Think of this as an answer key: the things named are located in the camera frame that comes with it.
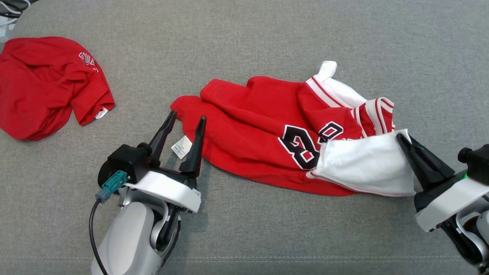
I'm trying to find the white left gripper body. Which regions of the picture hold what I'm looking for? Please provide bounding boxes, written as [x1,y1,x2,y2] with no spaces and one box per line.
[123,168,202,214]

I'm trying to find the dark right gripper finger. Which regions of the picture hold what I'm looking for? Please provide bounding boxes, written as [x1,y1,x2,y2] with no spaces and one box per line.
[409,136,456,180]
[396,133,440,191]

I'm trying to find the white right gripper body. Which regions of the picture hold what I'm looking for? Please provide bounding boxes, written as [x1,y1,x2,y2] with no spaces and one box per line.
[414,173,489,233]

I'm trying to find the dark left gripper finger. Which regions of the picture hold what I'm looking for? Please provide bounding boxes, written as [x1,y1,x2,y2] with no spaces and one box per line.
[178,116,207,179]
[147,110,178,168]

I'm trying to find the red white basketball shorts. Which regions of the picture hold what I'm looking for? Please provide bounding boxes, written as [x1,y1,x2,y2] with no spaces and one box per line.
[170,60,416,197]

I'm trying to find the grey fabric sofa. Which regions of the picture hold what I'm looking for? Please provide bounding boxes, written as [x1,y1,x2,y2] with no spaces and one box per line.
[0,0,489,275]

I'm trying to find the red t-shirt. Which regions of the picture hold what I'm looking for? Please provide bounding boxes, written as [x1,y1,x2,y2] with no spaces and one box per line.
[0,36,115,141]

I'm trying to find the left camera cable teal plug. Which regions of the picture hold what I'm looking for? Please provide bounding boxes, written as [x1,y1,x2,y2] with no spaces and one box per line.
[89,170,128,275]

